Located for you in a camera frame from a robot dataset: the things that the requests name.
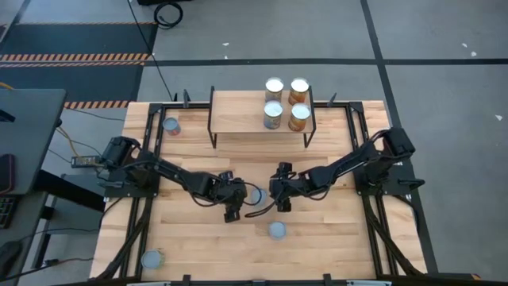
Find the black computer mouse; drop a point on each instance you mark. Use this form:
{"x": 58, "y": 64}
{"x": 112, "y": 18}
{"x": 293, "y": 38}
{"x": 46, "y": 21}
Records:
{"x": 8, "y": 256}

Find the grey desk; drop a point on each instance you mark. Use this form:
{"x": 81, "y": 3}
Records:
{"x": 28, "y": 135}

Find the corn can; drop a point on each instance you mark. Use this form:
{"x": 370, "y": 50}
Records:
{"x": 299, "y": 116}

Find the pears can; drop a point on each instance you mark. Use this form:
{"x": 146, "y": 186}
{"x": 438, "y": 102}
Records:
{"x": 272, "y": 114}

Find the green dotted peas can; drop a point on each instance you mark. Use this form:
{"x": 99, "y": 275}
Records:
{"x": 152, "y": 259}

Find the black mat with orange stripes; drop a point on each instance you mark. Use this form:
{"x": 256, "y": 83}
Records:
{"x": 75, "y": 39}

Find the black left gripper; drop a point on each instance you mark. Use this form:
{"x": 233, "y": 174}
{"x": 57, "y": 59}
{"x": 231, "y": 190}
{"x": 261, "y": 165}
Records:
{"x": 232, "y": 192}

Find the mandarin oranges can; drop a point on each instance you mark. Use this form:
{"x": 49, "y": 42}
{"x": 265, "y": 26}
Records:
{"x": 277, "y": 230}

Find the black power supply box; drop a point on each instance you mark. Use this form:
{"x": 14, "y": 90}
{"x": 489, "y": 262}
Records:
{"x": 85, "y": 161}

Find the orange brown label can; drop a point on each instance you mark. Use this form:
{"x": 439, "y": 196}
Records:
{"x": 298, "y": 90}

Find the red label can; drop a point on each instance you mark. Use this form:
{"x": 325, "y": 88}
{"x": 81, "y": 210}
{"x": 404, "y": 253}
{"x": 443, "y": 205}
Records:
{"x": 171, "y": 126}

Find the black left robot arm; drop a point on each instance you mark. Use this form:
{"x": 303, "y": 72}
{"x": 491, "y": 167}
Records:
{"x": 158, "y": 167}

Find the wooden shelf with black legs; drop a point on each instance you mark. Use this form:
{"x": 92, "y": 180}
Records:
{"x": 238, "y": 113}

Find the fresh sliced carrots can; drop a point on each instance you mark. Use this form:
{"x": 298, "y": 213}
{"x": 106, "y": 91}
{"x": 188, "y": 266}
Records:
{"x": 259, "y": 197}

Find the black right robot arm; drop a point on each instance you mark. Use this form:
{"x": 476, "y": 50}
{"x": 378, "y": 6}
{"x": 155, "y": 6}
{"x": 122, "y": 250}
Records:
{"x": 349, "y": 165}

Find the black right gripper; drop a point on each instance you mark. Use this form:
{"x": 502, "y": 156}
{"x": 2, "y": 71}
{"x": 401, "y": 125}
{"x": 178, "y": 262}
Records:
{"x": 285, "y": 188}

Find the black table rig frame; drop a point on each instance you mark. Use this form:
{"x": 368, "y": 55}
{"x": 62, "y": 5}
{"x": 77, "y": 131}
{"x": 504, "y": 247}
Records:
{"x": 148, "y": 131}

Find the grey blue label can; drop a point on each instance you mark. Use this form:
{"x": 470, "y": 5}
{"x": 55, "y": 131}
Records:
{"x": 274, "y": 89}

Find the black keyboard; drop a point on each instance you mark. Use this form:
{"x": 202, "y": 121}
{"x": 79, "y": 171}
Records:
{"x": 6, "y": 212}

